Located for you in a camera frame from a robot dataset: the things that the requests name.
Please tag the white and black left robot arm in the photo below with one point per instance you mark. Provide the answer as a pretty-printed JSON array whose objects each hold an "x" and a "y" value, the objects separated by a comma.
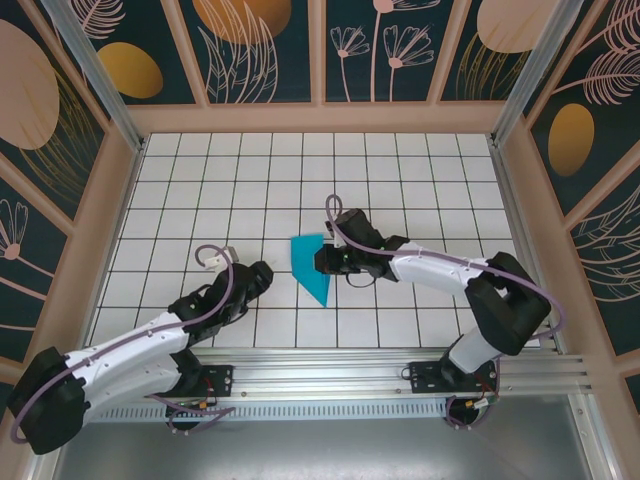
[{"x": 45, "y": 400}]

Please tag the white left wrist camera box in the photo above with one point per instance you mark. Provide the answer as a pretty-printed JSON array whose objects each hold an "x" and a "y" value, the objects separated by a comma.
[{"x": 220, "y": 257}]

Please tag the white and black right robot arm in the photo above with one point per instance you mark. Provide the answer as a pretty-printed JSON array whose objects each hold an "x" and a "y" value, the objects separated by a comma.
[{"x": 510, "y": 310}]

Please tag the aluminium extrusion rail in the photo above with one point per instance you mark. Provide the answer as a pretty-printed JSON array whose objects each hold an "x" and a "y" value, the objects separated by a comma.
[{"x": 320, "y": 370}]

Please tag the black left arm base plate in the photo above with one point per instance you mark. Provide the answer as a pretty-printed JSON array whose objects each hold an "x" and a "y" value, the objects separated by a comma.
[{"x": 220, "y": 380}]

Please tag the teal cloth sheet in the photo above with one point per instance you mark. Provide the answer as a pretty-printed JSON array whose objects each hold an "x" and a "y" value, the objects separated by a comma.
[{"x": 302, "y": 255}]

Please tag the grey metal sheet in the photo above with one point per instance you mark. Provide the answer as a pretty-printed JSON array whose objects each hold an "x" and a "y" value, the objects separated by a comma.
[{"x": 320, "y": 450}]

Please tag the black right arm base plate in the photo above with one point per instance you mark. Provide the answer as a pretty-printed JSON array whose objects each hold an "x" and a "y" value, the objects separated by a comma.
[{"x": 425, "y": 380}]

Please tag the aluminium corner post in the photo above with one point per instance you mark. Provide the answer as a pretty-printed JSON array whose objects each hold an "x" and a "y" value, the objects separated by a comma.
[
  {"x": 95, "y": 70},
  {"x": 533, "y": 70}
]

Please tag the small electronics board with connector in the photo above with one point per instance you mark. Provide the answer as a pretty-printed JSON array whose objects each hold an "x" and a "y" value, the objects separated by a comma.
[
  {"x": 480, "y": 404},
  {"x": 192, "y": 406}
]

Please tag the aluminium side rail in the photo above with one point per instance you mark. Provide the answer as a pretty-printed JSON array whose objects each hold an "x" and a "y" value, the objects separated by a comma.
[{"x": 521, "y": 230}]

